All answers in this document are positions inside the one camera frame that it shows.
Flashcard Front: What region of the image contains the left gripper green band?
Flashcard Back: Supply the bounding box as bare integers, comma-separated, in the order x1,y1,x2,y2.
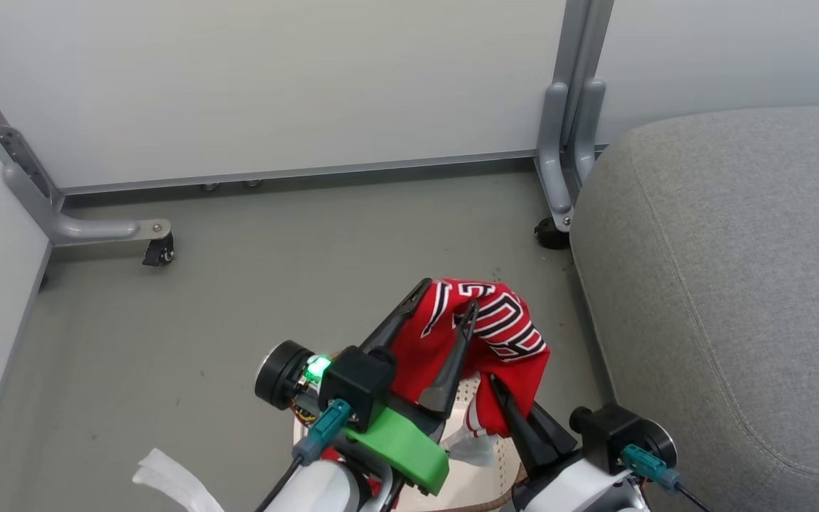
342,278,480,497

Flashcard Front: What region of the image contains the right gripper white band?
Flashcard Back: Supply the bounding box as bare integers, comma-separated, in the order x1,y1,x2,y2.
488,374,649,512

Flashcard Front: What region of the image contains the red basketball jersey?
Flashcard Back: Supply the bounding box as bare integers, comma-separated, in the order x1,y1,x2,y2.
390,278,551,439

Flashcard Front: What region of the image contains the white perforated laundry basket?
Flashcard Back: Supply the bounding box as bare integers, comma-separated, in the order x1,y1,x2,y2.
293,373,525,512

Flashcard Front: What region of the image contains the grey fabric sofa seat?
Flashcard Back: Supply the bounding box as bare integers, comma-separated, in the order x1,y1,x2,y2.
569,103,819,512

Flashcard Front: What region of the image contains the white cloth piece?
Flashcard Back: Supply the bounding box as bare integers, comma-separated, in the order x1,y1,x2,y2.
444,429,497,468

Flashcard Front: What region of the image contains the black caster wheel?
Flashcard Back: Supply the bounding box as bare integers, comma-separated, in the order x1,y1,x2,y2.
533,215,572,250
141,232,176,268

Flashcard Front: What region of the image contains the grey partition foot angled strut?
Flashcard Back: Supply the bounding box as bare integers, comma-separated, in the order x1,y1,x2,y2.
0,43,172,248

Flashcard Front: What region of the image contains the right teal plug black cable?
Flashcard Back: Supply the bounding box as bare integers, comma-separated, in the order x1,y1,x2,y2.
621,444,713,512

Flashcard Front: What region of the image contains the grey partition bottom rail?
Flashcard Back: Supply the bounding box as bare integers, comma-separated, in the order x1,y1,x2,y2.
60,149,540,197

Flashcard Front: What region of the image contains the grey partition double post foot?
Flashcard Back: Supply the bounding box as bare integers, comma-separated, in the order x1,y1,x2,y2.
534,0,614,233

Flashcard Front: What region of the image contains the white ribbed strap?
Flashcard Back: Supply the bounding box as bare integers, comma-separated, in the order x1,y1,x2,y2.
132,447,226,512

